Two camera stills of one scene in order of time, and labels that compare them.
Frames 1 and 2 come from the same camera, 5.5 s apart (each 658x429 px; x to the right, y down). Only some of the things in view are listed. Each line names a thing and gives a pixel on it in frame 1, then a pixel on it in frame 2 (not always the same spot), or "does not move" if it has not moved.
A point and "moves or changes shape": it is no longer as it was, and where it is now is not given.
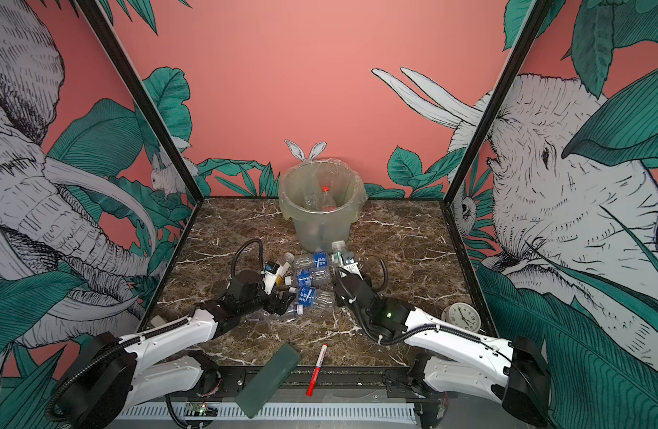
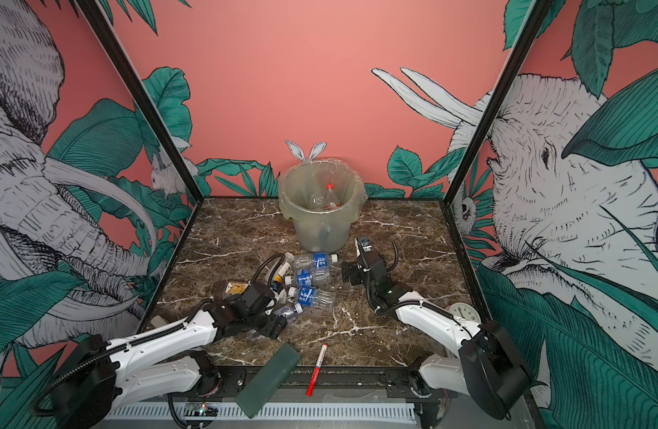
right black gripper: (338, 292) -> (356, 268)
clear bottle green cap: (337, 248) -> (316, 202)
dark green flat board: (263, 390) does not move
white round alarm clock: (462, 315) does not move
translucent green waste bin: (323, 197) does not move
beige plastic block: (157, 321) does not move
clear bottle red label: (327, 204) moves or changes shape
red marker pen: (316, 371) does not move
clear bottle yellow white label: (284, 262) does not move
